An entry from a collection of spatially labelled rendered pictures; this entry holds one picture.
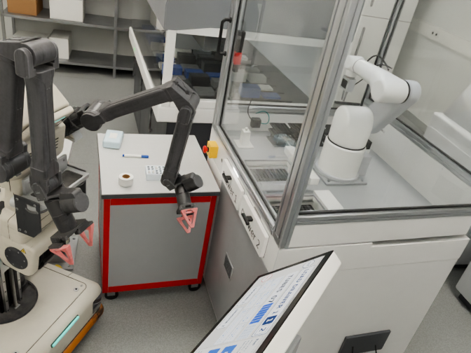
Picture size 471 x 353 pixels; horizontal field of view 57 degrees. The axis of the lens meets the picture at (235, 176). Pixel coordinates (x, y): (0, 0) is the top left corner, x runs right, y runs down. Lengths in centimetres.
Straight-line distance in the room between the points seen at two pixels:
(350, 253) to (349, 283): 18
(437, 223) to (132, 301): 166
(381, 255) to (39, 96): 143
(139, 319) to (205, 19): 170
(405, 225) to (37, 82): 143
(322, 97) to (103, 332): 172
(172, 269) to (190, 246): 18
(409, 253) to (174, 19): 169
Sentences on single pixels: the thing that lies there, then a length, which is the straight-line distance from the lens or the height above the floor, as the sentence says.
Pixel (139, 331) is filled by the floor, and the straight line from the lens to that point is 251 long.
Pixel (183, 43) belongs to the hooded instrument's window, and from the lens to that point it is 260.
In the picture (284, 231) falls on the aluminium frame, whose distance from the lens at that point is 159.
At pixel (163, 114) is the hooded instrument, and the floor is 86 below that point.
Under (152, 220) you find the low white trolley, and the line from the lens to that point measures 225.
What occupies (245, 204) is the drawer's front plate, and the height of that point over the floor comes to 91.
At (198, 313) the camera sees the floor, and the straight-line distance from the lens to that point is 261.
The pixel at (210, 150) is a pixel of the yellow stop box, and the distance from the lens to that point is 230.
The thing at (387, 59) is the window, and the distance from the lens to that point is 144.
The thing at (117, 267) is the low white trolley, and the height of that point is 28.
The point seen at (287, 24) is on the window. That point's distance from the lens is 166.
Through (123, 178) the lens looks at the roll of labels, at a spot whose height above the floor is 80.
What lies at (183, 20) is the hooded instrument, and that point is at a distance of 255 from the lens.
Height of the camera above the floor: 197
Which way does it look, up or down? 31 degrees down
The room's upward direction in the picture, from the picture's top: 11 degrees clockwise
